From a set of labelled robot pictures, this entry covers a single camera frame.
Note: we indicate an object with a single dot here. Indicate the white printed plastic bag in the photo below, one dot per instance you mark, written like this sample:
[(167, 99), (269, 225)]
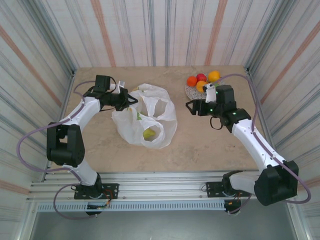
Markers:
[(130, 130)]

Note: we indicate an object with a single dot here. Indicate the green pear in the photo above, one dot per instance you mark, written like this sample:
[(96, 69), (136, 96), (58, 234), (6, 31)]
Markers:
[(149, 133)]

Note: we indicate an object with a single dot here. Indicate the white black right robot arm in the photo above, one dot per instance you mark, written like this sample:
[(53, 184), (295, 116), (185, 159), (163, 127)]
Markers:
[(250, 135)]

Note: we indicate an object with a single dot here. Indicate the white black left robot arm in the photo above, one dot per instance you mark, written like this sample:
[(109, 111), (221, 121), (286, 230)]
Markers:
[(66, 150)]

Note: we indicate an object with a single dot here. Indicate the speckled round plate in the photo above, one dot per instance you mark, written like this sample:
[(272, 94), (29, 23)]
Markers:
[(191, 91)]

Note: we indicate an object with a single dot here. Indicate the orange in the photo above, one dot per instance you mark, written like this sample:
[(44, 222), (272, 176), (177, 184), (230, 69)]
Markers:
[(200, 86)]

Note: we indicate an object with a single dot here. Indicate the red-orange tangerine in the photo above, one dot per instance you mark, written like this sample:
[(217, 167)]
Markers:
[(192, 80)]

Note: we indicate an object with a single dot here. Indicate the red apple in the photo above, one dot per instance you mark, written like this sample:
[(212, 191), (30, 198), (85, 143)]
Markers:
[(201, 77)]

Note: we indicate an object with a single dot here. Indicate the yellow-orange round fruit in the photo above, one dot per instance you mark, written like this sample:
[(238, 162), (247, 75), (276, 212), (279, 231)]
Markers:
[(214, 75)]

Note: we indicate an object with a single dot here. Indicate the black connector box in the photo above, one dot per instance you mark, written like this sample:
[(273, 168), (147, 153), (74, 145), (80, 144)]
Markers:
[(93, 213), (235, 206)]

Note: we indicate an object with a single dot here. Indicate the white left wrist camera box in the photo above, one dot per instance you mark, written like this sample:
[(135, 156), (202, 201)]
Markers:
[(117, 86)]

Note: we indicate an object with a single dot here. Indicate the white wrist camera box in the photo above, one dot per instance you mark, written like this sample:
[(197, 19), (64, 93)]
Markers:
[(210, 93), (117, 86)]

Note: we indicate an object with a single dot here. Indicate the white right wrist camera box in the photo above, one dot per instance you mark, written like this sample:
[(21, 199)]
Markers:
[(210, 93)]

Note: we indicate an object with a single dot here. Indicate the aluminium side rail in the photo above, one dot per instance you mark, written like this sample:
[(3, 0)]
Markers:
[(67, 86), (273, 140)]

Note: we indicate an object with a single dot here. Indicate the aluminium mounting rail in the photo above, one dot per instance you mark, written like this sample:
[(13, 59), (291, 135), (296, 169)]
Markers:
[(162, 185)]

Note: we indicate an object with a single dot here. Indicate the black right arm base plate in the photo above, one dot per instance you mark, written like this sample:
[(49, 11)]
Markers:
[(212, 188)]

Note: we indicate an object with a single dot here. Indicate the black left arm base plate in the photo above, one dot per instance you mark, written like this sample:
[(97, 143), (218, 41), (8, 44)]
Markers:
[(112, 191)]

